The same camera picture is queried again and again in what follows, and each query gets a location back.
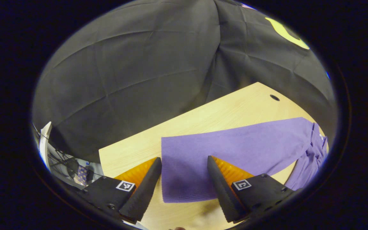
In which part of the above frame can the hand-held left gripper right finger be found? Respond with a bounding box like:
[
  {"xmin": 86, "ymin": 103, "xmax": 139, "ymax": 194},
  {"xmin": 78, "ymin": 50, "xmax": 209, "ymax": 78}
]
[{"xmin": 207, "ymin": 156, "xmax": 299, "ymax": 223}]

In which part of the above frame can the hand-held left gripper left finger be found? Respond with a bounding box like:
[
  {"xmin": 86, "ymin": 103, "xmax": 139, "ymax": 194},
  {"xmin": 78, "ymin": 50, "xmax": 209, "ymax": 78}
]
[{"xmin": 82, "ymin": 157, "xmax": 162, "ymax": 224}]

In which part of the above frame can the purple shirt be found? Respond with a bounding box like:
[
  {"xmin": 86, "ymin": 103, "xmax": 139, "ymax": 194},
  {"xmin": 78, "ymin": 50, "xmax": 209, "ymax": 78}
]
[{"xmin": 161, "ymin": 117, "xmax": 329, "ymax": 203}]

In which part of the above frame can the black metal stand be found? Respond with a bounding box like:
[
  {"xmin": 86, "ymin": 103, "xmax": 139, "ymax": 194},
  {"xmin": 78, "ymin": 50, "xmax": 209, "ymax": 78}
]
[{"xmin": 48, "ymin": 142, "xmax": 104, "ymax": 189}]

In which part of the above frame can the white panel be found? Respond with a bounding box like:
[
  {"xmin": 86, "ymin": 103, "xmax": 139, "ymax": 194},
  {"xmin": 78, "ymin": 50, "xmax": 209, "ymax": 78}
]
[{"xmin": 39, "ymin": 121, "xmax": 53, "ymax": 170}]

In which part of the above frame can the black backdrop cloth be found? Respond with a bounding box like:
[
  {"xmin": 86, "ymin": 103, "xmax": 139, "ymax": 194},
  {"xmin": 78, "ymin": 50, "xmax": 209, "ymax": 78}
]
[{"xmin": 32, "ymin": 0, "xmax": 337, "ymax": 163}]

